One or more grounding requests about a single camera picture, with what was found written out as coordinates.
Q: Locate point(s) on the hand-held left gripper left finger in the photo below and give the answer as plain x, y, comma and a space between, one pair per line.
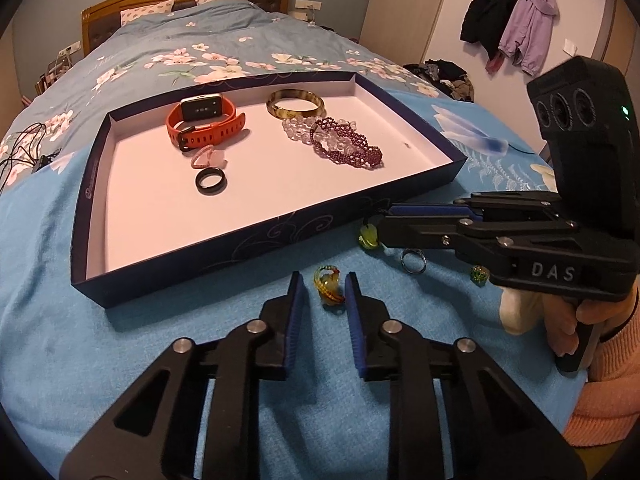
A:
295, 320

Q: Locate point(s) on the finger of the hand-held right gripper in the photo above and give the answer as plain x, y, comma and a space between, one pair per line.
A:
430, 209
420, 232

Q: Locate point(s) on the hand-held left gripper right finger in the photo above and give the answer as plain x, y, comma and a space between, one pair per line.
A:
352, 320

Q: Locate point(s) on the green jade pendant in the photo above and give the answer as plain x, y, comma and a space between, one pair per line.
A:
369, 237

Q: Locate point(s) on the dark blue cardboard box tray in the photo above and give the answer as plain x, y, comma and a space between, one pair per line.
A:
275, 185

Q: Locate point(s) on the amber bangle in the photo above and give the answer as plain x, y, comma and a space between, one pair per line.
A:
280, 109

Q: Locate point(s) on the person's right forearm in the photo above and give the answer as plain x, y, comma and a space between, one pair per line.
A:
610, 390

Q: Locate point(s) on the person's right hand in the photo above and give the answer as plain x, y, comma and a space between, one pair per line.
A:
597, 312

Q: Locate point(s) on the pile of dark clothes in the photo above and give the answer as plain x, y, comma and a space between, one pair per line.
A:
445, 77

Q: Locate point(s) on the wooden door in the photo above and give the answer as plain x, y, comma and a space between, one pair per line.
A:
622, 30

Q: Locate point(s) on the purple jacket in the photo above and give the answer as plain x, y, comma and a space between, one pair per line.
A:
530, 20

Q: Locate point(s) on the black jacket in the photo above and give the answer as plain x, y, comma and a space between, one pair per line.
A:
487, 15

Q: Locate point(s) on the beige wardrobe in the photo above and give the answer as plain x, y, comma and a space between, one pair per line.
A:
405, 5

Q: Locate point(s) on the blue floral duvet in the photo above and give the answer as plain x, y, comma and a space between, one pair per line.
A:
200, 40

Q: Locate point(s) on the group of cosmetic bottles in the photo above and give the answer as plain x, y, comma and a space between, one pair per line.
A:
55, 75

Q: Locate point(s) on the white light switch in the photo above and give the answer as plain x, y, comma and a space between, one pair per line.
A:
570, 45

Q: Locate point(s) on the white wall socket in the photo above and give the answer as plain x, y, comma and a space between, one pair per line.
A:
307, 4
69, 50

